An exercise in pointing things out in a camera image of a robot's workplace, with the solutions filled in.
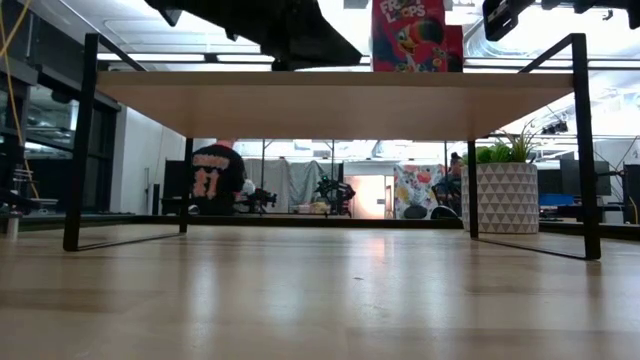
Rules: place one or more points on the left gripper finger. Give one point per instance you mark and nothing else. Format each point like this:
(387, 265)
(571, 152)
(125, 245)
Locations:
(315, 45)

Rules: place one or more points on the red Froot Loops cereal box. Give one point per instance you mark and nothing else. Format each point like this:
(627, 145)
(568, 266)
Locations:
(407, 35)
(454, 50)

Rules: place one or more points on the black background robot arm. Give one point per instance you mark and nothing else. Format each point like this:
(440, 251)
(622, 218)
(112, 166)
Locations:
(260, 199)
(335, 192)

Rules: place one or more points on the wooden shelf with black legs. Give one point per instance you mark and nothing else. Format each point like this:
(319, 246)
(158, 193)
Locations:
(325, 105)

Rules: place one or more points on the long ceiling light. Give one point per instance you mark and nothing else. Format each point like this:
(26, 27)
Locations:
(175, 57)
(525, 64)

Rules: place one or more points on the grey curtain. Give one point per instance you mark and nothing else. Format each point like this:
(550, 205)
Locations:
(295, 182)

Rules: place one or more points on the person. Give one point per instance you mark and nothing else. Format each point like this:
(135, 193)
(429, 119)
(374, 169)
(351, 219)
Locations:
(452, 180)
(217, 175)

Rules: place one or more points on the black monitor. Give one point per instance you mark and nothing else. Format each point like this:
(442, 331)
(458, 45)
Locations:
(570, 177)

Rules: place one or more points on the floral patterned panel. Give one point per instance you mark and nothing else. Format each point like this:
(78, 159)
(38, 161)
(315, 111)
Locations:
(415, 187)

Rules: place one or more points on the succulent in white patterned pot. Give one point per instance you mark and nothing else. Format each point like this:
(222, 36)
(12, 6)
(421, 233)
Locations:
(505, 197)

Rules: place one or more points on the blue box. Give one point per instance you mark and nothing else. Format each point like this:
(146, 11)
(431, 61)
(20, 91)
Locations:
(555, 200)

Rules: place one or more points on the small white cylinder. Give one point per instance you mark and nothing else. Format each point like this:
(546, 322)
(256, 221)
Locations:
(12, 226)

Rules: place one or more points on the black aluminium table frame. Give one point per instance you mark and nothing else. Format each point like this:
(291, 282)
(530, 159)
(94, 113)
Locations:
(300, 222)

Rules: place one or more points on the dark window frame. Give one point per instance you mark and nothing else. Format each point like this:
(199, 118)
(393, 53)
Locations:
(100, 150)

